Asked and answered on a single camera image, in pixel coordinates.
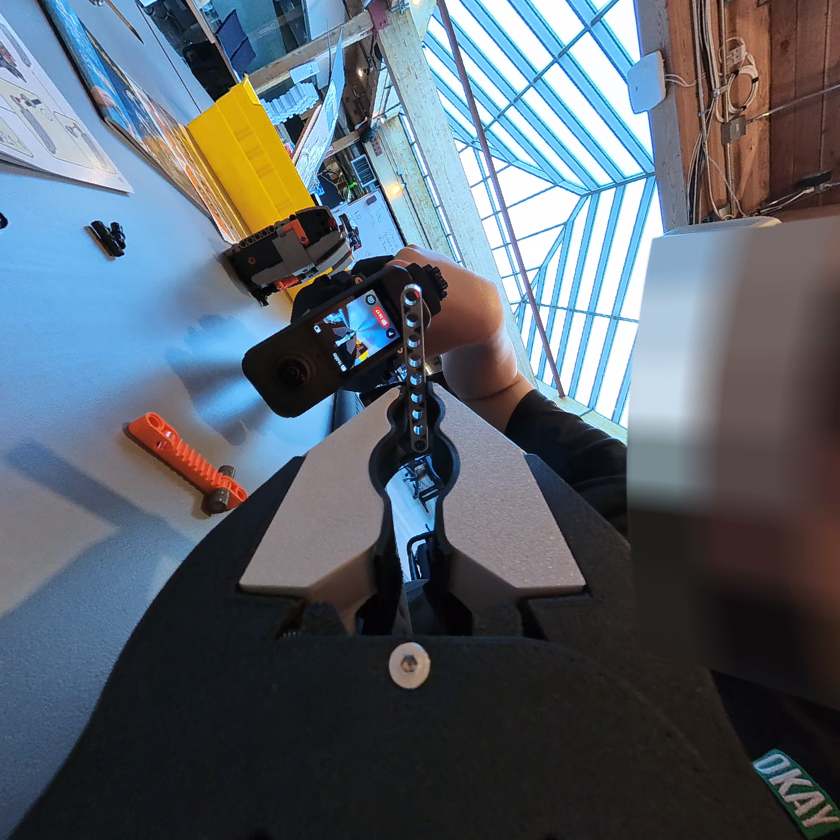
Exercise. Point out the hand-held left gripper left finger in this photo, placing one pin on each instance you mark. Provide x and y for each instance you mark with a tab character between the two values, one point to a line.
315	518

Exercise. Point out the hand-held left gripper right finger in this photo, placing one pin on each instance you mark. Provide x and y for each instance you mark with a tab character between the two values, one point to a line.
512	518

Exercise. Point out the grey perforated brick beam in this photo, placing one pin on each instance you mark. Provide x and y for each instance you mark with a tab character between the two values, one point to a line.
415	341

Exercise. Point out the person's right forearm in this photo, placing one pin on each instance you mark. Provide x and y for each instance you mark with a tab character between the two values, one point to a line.
558	439

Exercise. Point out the white desk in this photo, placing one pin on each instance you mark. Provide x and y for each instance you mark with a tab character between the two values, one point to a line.
98	341

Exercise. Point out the person's right hand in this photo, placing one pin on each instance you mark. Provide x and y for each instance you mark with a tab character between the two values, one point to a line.
469	308

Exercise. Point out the dark grey brick connector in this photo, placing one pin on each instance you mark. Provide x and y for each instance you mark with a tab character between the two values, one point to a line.
224	491

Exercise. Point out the grey black orange brick model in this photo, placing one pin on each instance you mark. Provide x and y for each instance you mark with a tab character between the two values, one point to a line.
295	253

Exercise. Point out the orange toothed brick rack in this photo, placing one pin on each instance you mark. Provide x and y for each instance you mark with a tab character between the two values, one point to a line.
177	453

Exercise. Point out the whiteboard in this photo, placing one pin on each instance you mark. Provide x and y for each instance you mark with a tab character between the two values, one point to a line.
371	226

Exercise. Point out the yellow plastic bin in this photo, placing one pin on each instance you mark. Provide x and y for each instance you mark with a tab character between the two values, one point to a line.
249	164

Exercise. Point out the black brick connector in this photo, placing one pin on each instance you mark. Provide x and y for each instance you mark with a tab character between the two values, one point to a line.
108	237

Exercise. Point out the thin red pipe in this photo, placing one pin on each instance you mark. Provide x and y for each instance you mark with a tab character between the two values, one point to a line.
489	170

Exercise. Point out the colourful printed box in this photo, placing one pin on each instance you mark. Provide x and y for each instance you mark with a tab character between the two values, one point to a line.
138	111

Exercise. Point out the person's black shirt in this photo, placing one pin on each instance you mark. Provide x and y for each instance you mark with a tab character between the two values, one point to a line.
774	741

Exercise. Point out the printed instruction booklet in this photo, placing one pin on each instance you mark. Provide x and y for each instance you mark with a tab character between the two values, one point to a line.
46	124

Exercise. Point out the white wall device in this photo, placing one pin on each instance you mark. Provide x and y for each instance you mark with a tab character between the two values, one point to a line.
646	82

